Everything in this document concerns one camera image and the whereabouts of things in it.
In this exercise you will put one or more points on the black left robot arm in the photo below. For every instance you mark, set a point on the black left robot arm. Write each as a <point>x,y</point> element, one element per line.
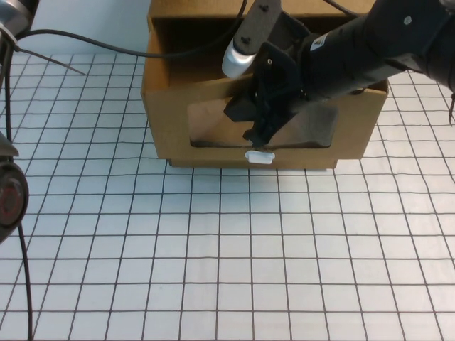
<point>10,199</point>

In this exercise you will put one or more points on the cardboard shoe box outer shell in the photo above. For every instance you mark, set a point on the cardboard shoe box outer shell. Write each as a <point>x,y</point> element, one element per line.
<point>185,9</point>

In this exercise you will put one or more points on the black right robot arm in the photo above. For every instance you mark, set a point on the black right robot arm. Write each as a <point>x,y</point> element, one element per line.
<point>355,53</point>

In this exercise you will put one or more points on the cardboard drawer with clear window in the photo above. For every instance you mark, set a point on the cardboard drawer with clear window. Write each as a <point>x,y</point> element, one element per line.
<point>170,117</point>

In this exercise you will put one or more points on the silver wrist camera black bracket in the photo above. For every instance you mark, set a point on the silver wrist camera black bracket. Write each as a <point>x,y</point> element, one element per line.
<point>236,60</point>

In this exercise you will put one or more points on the white grid pattern tablecloth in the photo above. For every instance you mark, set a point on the white grid pattern tablecloth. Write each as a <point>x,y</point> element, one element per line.
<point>177,248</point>

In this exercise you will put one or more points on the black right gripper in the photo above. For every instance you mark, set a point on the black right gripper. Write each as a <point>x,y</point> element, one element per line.
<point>281,71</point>

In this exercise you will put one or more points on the thin black zip tie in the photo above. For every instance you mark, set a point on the thin black zip tie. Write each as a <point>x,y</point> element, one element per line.
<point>53,61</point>

